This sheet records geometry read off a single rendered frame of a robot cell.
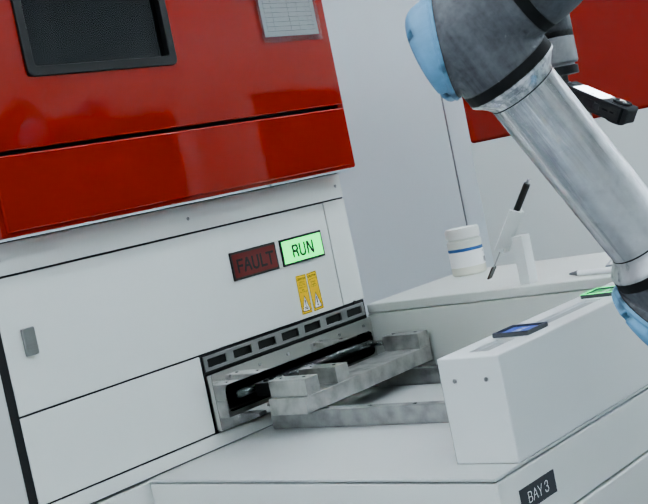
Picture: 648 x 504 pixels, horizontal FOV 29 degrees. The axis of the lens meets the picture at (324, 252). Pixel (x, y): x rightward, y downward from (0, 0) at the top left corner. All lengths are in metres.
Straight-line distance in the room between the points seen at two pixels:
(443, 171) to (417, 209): 0.27
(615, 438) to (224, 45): 0.90
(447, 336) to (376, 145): 2.75
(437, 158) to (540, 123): 3.88
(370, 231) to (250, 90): 2.76
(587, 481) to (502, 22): 0.67
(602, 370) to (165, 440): 0.68
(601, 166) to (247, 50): 0.87
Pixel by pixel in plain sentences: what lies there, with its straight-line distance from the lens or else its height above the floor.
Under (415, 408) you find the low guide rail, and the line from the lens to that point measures 1.93.
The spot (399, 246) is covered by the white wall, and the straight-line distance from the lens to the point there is 5.01.
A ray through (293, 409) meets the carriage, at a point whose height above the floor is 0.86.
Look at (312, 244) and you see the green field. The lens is 2.28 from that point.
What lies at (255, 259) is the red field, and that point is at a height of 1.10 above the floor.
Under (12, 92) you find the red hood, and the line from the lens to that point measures 1.81.
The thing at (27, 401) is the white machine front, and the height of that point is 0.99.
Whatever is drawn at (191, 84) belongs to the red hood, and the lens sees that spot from 2.05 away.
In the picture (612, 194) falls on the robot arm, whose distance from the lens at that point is 1.47.
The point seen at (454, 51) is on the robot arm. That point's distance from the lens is 1.40.
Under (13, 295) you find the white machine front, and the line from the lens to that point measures 1.82.
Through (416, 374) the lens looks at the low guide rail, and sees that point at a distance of 2.26.
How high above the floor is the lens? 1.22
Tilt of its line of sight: 4 degrees down
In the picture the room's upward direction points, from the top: 12 degrees counter-clockwise
